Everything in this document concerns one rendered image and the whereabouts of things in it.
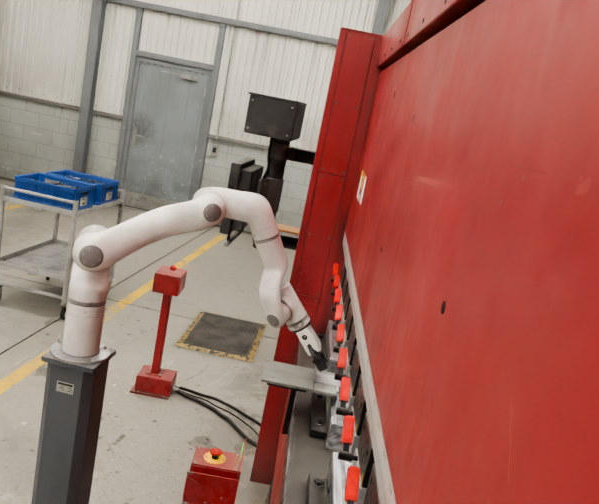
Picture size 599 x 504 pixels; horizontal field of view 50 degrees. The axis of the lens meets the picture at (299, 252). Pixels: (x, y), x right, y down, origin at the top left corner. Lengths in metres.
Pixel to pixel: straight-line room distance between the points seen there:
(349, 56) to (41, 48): 7.77
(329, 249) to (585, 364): 2.62
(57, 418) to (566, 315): 1.95
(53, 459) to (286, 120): 1.80
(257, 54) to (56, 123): 3.17
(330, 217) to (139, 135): 6.80
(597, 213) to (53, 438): 2.04
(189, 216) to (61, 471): 0.96
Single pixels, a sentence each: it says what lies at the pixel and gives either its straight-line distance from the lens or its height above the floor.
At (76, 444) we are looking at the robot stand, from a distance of 2.32.
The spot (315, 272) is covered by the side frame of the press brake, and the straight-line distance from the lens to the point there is 3.09.
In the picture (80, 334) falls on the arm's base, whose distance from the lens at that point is 2.18.
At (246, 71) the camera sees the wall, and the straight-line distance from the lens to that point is 9.29.
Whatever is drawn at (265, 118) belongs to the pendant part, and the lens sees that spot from 3.16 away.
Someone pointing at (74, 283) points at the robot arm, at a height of 1.25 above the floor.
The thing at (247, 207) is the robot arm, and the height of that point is 1.58.
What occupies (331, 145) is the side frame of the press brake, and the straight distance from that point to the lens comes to 3.00.
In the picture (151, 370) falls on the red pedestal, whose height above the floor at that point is 0.14.
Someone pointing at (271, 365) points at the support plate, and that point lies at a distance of 2.38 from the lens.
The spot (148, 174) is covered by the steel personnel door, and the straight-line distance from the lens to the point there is 9.67.
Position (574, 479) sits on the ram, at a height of 1.72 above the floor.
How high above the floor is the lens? 1.92
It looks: 13 degrees down
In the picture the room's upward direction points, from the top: 11 degrees clockwise
